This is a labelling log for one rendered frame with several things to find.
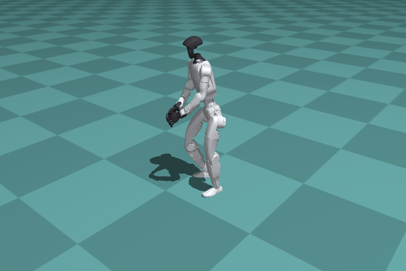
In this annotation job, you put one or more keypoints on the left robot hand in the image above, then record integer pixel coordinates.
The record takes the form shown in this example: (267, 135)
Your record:
(175, 117)

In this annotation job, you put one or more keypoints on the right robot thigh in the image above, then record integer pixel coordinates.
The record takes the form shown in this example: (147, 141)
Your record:
(194, 127)

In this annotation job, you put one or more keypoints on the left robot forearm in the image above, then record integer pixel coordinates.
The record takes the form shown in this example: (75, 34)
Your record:
(192, 105)

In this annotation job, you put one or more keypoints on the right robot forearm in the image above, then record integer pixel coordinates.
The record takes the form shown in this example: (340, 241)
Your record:
(184, 97)

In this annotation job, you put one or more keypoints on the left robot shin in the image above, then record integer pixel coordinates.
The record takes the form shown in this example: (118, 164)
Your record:
(213, 169)

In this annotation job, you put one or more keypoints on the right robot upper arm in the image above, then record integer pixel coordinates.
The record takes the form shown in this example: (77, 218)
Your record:
(189, 85)

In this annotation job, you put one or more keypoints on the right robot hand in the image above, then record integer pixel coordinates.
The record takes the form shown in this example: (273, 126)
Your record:
(173, 109)

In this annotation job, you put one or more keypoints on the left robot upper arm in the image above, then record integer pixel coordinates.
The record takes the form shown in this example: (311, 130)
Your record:
(205, 74)

